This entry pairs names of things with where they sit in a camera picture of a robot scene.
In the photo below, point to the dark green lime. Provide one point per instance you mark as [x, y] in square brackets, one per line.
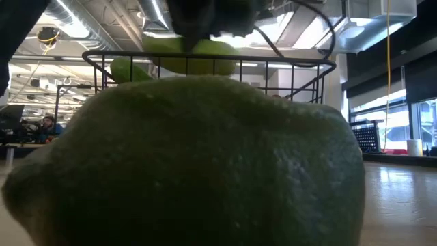
[187, 164]

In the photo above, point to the white cylinder roll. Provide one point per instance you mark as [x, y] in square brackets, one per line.
[414, 147]

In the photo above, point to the person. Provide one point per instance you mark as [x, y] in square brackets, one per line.
[49, 130]

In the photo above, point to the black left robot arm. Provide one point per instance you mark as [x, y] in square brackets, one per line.
[17, 34]

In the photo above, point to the ceiling security camera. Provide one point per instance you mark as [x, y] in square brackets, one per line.
[324, 51]

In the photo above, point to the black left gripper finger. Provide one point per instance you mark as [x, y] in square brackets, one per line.
[194, 41]

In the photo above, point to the silver ventilation duct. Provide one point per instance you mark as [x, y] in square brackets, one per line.
[85, 27]
[153, 13]

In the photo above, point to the dark monitor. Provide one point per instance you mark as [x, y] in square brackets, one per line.
[12, 116]

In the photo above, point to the white pendant lamp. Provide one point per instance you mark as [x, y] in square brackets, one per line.
[351, 31]

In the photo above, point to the black metal frame rig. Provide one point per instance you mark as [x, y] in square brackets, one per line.
[73, 86]

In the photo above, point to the black perforated cart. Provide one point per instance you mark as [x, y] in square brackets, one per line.
[367, 138]

